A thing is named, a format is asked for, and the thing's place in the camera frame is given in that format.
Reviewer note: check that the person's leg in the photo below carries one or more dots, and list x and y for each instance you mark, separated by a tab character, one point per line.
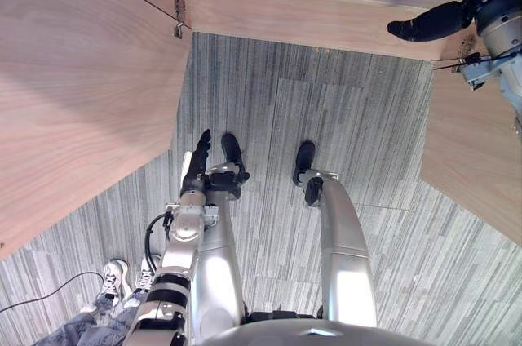
118	321
73	327

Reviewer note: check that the person's right leg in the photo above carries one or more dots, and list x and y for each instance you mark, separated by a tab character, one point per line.
118	321

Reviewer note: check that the silver left robot leg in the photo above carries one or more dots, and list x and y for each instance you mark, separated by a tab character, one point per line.
216	264

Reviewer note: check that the wooden cabinet body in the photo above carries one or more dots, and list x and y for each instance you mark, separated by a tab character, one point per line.
293	3

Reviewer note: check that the dark left robot foot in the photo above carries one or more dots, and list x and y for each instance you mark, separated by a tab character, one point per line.
232	150

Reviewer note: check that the dark right robot foot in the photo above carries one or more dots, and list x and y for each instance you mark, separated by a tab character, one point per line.
303	158

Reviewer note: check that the person's left shoe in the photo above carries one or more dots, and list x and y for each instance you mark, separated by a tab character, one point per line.
111	280

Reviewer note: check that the person's right shoe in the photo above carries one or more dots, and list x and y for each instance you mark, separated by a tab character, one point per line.
143	276

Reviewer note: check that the large wooden cabinet door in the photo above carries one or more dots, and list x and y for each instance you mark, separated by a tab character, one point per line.
81	85

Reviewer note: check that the metal door hinge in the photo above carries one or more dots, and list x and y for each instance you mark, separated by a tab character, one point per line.
179	15
465	50

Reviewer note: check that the silver robot torso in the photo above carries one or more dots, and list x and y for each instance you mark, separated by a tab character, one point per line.
306	334

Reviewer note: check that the dark robot foot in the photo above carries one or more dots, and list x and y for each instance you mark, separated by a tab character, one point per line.
232	150
303	158

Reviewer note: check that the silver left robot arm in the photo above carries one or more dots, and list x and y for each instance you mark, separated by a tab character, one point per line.
179	248

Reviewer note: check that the person's left leg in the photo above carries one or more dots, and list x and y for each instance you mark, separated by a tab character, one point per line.
73	327

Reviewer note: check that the person's shoe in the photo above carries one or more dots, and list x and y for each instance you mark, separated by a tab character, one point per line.
143	276
111	280

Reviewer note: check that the silver right robot leg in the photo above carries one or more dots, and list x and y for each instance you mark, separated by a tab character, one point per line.
346	256

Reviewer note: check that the silver robot leg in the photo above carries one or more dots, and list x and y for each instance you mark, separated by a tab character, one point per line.
216	264
346	256

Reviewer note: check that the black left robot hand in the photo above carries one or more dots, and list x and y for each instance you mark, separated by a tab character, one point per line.
198	166

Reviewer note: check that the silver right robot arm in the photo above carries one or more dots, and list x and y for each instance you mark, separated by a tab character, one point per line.
499	32

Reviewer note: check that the narrow wooden cabinet door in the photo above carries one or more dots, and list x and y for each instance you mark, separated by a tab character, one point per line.
469	150

